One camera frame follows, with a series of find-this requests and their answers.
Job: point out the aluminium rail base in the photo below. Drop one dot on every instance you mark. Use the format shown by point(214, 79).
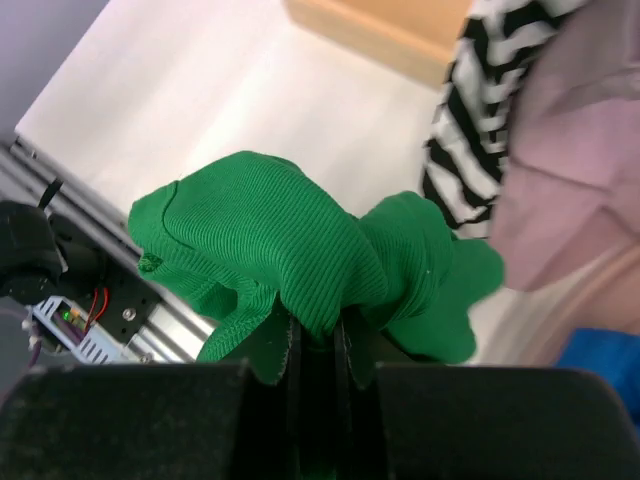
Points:
point(173, 332)

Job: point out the pink tank top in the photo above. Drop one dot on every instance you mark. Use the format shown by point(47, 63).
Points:
point(571, 189)

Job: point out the blue tank top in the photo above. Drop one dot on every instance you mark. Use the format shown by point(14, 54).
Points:
point(610, 354)

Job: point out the wooden clothes rack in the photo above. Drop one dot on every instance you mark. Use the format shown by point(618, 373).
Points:
point(415, 38)

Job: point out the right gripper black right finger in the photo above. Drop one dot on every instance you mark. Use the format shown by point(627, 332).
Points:
point(409, 420)

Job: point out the translucent pink plastic basket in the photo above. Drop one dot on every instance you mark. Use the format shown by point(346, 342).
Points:
point(608, 298)

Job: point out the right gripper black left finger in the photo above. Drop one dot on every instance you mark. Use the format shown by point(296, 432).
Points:
point(224, 420)

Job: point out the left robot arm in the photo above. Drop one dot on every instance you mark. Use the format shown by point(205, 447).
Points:
point(37, 263)

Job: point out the black white striped tank top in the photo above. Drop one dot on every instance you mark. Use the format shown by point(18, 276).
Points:
point(466, 151)

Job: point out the green tank top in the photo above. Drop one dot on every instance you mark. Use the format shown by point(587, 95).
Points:
point(251, 231)

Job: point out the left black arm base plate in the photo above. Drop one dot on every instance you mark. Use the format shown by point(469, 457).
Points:
point(125, 302)

